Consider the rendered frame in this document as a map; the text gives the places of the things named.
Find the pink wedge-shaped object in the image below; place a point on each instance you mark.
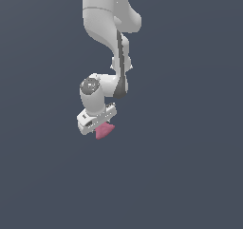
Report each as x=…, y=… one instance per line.
x=103, y=130

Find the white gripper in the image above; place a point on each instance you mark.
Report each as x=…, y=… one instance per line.
x=95, y=118

